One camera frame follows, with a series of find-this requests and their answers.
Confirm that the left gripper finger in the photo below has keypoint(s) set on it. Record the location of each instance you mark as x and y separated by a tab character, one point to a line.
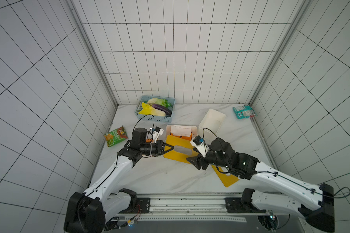
167	151
167	146

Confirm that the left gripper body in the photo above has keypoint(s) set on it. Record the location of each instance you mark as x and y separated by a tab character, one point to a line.
154	149

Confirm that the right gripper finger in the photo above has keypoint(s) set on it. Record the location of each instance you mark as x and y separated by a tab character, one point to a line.
201	166
195	160

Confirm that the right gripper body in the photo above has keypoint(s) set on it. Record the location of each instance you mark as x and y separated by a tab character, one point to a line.
201	160

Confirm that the yellow box lid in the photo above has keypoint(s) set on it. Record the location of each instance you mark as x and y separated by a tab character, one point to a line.
226	179
181	151

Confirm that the white tissue box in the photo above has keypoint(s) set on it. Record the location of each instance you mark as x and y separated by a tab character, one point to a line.
169	138
210	125

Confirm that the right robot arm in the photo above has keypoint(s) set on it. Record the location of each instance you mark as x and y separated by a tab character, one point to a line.
313	203

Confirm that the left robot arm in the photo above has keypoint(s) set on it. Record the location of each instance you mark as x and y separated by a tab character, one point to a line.
96	209

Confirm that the purple toy eggplant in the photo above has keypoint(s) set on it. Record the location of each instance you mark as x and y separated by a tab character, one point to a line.
164	109

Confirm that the green snack bag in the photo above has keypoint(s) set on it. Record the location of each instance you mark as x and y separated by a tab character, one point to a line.
115	136

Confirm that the yellow toy cabbage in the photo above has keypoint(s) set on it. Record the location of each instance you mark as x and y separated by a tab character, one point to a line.
149	110

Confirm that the blue plastic basket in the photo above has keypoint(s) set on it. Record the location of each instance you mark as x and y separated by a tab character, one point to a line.
144	99

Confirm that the green toy lettuce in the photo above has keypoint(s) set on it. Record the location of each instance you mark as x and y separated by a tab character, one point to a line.
162	102

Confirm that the teal snack packet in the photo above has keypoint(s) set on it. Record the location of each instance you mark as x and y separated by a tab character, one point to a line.
243	112

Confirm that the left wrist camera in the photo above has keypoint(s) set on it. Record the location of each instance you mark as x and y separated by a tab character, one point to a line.
156	133

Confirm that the aluminium mounting rail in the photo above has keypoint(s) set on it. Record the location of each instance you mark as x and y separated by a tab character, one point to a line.
203	207

